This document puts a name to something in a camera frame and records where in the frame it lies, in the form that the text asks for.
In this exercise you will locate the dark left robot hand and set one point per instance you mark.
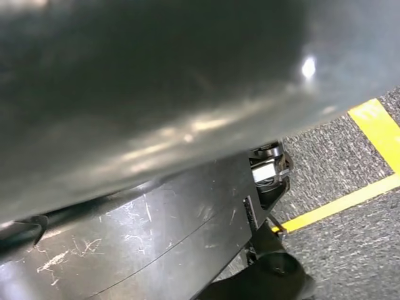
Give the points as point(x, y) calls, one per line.
point(156, 248)

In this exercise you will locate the yellow floor tape square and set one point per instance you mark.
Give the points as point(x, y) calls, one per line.
point(375, 124)

